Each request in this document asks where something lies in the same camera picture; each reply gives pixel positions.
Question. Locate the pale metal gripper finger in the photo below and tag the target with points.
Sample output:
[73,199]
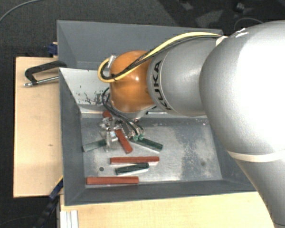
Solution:
[114,143]
[104,140]

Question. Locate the red-brown flat block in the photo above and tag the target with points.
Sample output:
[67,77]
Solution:
[133,160]
[111,180]
[125,143]

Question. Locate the dark green flat block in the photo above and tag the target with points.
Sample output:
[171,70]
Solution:
[149,143]
[93,145]
[131,169]

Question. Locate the pale wood flat board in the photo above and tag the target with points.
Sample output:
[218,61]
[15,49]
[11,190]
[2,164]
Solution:
[38,132]

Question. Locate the grey metal bin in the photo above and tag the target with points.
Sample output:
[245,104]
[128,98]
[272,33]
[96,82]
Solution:
[192,151]

